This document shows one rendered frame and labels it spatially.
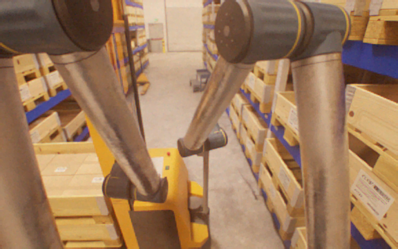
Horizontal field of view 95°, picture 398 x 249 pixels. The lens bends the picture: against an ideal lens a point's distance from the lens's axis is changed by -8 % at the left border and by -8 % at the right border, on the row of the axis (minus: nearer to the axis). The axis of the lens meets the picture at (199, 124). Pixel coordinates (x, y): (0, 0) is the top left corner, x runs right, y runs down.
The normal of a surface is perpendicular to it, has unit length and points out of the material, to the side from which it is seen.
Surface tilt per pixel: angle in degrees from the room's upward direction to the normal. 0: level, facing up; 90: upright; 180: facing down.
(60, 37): 129
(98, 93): 107
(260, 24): 80
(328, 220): 75
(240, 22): 88
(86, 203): 90
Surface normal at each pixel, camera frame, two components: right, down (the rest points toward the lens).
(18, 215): 0.74, 0.22
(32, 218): 0.92, 0.13
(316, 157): -0.77, 0.21
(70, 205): 0.07, 0.46
